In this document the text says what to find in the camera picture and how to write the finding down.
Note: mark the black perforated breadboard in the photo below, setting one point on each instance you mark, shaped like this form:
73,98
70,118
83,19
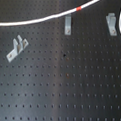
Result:
59,77

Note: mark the middle grey cable clip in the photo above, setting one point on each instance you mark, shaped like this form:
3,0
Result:
67,25

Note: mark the grey cable clip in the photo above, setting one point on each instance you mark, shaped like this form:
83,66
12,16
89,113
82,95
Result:
111,21
67,25
19,45

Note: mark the left grey cable clip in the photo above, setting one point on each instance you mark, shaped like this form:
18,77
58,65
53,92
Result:
19,45

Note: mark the right grey cable clip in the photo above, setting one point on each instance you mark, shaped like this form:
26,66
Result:
111,21

